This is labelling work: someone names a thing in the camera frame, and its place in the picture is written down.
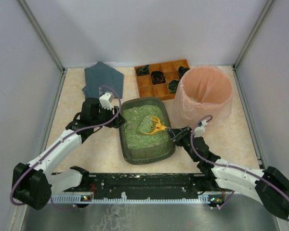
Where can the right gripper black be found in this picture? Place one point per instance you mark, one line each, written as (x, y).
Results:
(184, 134)

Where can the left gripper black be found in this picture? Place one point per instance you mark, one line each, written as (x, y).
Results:
(114, 116)

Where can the yellow litter scoop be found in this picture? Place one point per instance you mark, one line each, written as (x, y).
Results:
(154, 125)

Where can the dark grey litter box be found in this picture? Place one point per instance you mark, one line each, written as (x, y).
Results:
(151, 154)

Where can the trash bin with pink bag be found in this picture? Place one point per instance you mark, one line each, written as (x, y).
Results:
(203, 90)

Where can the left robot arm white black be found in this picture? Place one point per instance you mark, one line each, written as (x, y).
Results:
(34, 183)

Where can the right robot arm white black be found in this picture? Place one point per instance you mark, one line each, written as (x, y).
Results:
(267, 186)

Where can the green litter pellets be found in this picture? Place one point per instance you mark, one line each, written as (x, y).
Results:
(138, 121)

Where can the rolled tie yellow floral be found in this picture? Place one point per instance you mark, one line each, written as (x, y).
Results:
(172, 86)

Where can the folded grey-blue cloth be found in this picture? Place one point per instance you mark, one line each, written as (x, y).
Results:
(102, 74)

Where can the orange wooden compartment tray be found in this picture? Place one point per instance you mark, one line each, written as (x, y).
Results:
(170, 70)

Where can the rolled tie green pattern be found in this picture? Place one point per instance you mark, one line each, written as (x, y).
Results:
(142, 70)

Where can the rolled tie orange pattern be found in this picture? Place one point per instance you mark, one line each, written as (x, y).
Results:
(157, 77)

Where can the rolled tie dark grey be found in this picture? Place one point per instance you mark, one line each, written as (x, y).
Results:
(182, 70)

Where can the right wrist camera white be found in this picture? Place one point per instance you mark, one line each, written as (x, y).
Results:
(200, 129)

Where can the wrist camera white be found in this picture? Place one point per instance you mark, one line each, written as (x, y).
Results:
(200, 129)
(106, 99)

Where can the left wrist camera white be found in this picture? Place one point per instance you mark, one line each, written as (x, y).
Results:
(106, 99)

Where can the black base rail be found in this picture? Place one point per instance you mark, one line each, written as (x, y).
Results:
(162, 188)

